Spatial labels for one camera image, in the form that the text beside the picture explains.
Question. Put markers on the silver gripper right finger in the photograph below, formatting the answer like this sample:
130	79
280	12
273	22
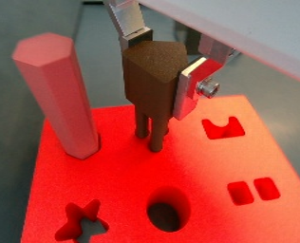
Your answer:
196	81

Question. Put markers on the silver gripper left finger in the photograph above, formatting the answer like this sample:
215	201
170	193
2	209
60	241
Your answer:
128	20

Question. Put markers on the brown three prong object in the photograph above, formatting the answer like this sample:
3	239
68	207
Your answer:
152	66

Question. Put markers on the pink cylindrical peg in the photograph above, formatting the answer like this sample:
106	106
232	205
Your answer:
48	63

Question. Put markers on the red block with holes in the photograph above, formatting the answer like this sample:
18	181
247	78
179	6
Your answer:
220	186

